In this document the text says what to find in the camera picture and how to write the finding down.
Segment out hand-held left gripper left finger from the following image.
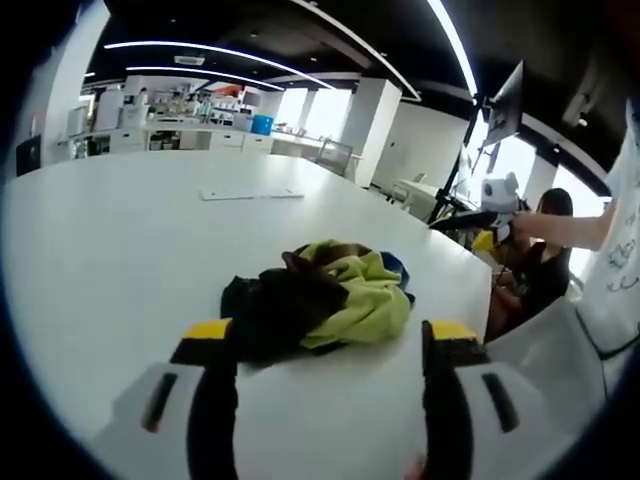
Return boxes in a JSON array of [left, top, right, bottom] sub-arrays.
[[92, 317, 239, 480]]

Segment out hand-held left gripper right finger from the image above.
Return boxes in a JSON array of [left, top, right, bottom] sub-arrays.
[[421, 319, 576, 480]]

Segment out blue garment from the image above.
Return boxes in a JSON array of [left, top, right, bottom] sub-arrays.
[[380, 251, 417, 305]]

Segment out yellow-green garment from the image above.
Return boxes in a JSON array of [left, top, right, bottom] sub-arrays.
[[298, 239, 412, 351]]

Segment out brown garment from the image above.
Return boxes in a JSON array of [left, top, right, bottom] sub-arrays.
[[281, 241, 372, 274]]

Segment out black garment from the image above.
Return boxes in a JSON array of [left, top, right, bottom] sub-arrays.
[[220, 266, 351, 370]]

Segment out white template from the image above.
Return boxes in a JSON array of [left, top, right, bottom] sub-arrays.
[[198, 185, 306, 202]]

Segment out black tripod stand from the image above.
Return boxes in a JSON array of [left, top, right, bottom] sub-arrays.
[[427, 112, 501, 232]]

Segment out white chair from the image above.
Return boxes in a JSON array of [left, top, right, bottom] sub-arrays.
[[485, 294, 609, 406]]

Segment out white side table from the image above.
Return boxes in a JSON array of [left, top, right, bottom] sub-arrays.
[[392, 172, 444, 216]]

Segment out long ceiling light strip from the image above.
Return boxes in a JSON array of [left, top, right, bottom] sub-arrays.
[[125, 65, 285, 92], [427, 0, 480, 96], [103, 40, 420, 101]]

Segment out grey mesh chair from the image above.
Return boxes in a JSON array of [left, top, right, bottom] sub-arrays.
[[316, 138, 355, 177]]

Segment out white counter cabinets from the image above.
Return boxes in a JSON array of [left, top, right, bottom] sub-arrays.
[[67, 119, 321, 160]]

